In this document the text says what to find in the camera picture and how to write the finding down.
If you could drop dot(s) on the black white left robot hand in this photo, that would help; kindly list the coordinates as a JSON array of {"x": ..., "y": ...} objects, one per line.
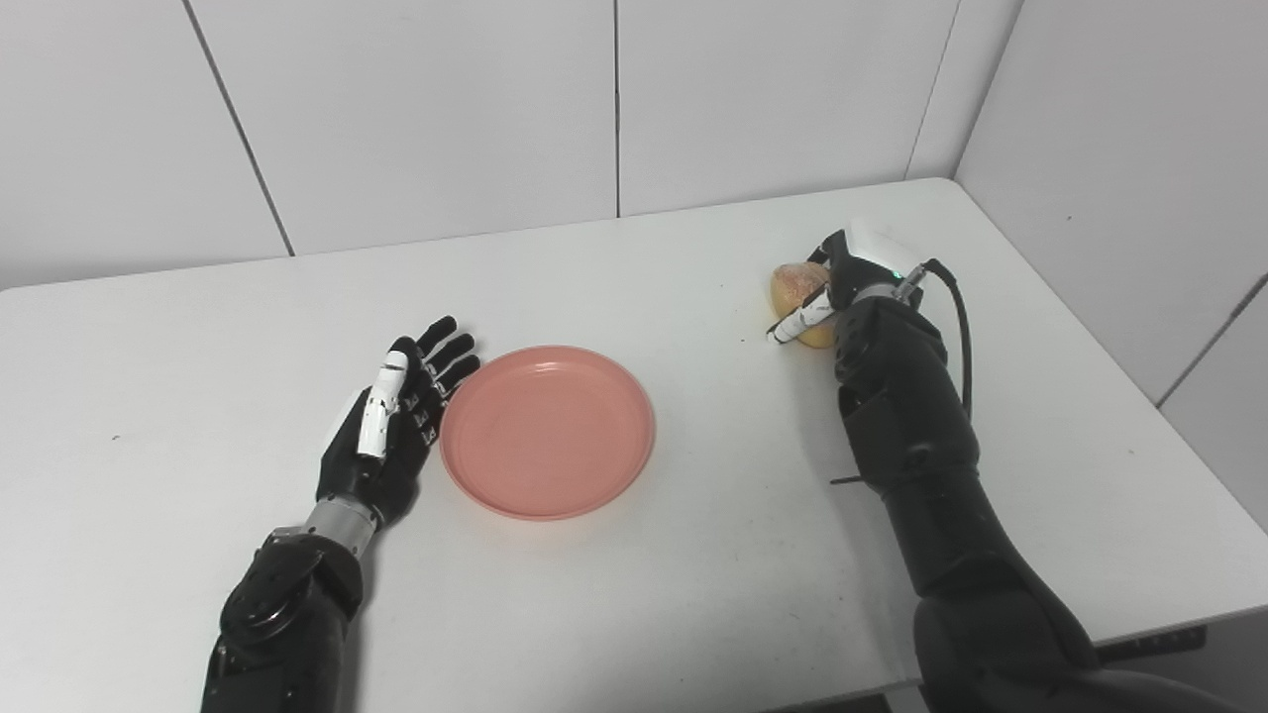
[{"x": 362, "y": 475}]

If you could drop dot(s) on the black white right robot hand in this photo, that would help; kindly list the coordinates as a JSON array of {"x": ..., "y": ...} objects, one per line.
[{"x": 872, "y": 253}]

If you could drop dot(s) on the oval bread roll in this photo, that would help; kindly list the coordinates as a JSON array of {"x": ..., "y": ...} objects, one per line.
[{"x": 792, "y": 287}]

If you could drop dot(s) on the pink round plate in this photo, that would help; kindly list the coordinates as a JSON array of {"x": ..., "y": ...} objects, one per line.
[{"x": 547, "y": 431}]

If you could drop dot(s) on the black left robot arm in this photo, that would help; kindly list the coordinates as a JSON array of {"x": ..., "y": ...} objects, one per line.
[{"x": 282, "y": 624}]

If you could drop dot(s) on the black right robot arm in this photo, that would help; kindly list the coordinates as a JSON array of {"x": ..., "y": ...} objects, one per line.
[{"x": 941, "y": 475}]

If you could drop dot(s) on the black table control panel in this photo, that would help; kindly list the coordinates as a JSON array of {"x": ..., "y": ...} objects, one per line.
[{"x": 1154, "y": 644}]

